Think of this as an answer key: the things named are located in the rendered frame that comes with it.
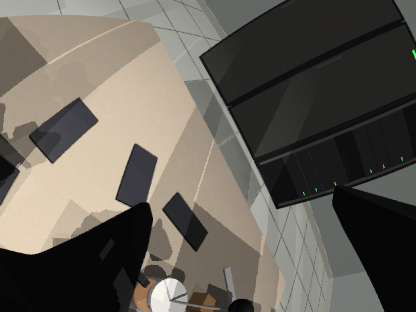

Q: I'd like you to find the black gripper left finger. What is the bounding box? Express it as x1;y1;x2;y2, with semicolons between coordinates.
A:
0;201;153;312

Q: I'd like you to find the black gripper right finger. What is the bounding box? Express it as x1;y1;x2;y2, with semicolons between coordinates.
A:
332;185;416;312

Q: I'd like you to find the white flat bar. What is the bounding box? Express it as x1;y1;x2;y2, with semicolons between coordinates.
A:
223;265;236;305

